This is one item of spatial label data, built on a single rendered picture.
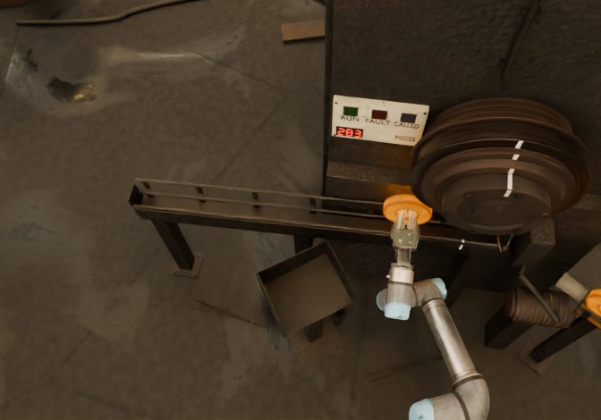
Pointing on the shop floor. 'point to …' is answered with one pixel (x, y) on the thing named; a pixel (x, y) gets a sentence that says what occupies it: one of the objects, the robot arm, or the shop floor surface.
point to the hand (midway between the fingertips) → (408, 207)
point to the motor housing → (527, 315)
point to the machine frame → (459, 89)
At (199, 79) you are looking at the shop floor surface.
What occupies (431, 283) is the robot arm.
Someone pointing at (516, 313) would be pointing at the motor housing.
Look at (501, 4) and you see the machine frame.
